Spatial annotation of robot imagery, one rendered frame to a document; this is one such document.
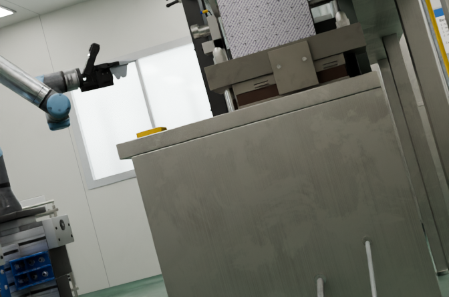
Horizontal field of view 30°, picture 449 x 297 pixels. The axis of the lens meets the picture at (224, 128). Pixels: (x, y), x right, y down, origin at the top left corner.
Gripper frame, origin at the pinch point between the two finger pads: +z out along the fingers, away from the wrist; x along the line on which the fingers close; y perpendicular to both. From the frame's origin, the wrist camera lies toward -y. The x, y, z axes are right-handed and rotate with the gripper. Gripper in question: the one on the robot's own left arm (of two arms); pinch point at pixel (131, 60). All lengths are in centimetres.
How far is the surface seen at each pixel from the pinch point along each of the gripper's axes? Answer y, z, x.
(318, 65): 15, 26, 99
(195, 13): -8.8, 16.8, 33.7
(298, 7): -1, 33, 79
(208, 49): 4, 11, 61
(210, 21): -4, 13, 61
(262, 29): 2, 23, 75
